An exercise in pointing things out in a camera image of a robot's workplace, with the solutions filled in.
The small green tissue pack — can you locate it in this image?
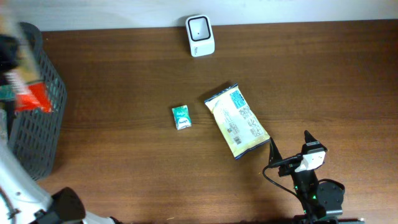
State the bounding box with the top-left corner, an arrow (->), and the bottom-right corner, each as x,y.
172,105 -> 192,130

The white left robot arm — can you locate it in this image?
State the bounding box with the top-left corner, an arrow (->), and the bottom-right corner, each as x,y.
1,142 -> 119,224

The dark grey plastic basket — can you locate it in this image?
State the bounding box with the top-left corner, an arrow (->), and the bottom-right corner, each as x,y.
8,22 -> 67,180

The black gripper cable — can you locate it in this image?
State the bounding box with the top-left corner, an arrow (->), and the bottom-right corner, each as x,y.
262,163 -> 299,198

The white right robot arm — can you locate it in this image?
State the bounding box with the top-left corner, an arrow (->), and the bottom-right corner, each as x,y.
262,130 -> 365,224

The orange spaghetti packet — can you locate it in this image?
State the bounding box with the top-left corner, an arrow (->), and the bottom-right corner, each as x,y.
1,1 -> 52,113

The white barcode scanner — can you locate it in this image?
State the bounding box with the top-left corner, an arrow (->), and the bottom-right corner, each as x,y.
185,15 -> 215,57

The yellow white snack bag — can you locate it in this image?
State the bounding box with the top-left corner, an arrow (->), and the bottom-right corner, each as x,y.
205,83 -> 271,159

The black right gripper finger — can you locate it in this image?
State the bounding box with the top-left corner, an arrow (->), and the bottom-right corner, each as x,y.
304,130 -> 317,144
268,138 -> 282,166

